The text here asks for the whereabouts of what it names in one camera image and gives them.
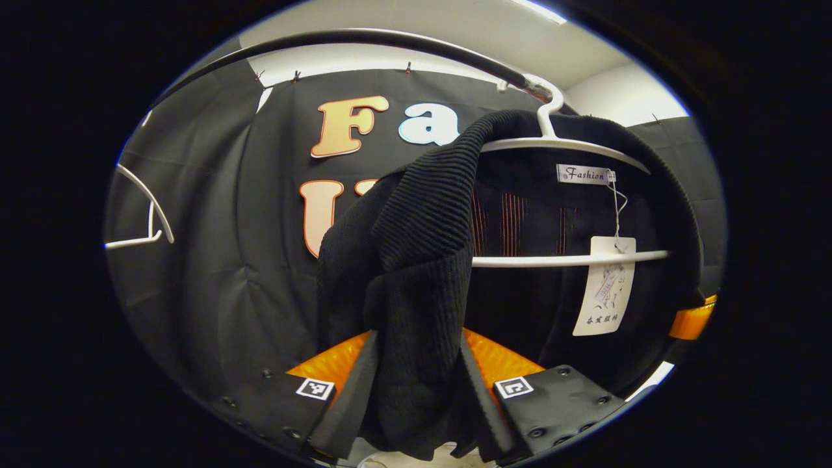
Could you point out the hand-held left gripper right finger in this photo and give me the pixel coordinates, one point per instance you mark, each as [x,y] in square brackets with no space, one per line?
[484,409]

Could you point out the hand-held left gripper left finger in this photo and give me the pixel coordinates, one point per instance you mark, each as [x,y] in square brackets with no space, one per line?
[344,403]

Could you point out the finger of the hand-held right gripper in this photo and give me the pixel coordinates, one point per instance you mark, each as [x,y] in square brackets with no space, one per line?
[692,322]

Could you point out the white laundry hamper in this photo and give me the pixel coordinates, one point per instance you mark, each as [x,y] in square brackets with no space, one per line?
[455,455]

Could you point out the white paper hang tag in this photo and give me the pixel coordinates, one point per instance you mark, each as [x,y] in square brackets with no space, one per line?
[604,305]

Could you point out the black knit cardigan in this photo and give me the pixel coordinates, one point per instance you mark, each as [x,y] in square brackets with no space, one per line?
[422,260]

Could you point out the white plastic hanger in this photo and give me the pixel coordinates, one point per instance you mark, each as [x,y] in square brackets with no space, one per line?
[572,259]
[162,218]

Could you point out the black metal clothes rack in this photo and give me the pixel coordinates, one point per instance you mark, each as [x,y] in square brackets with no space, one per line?
[364,36]

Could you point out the black backdrop cloth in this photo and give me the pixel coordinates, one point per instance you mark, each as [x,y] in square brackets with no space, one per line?
[227,260]

